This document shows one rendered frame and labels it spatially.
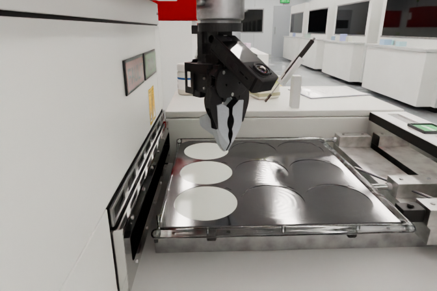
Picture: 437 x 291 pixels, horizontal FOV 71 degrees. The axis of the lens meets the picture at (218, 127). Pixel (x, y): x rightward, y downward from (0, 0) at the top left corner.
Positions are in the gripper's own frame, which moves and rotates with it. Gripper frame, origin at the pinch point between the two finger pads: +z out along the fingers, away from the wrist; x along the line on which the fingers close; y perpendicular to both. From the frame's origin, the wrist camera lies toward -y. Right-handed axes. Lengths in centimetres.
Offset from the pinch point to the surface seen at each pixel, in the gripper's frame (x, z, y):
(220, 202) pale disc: 5.6, 7.3, -4.0
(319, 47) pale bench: -766, 29, 411
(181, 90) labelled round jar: -21.1, -0.7, 42.3
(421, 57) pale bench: -476, 19, 90
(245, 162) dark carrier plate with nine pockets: -9.0, 7.4, 3.9
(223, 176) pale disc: -1.1, 7.3, 2.3
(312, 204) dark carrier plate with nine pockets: -4.7, 7.3, -14.3
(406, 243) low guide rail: -16.3, 14.4, -25.4
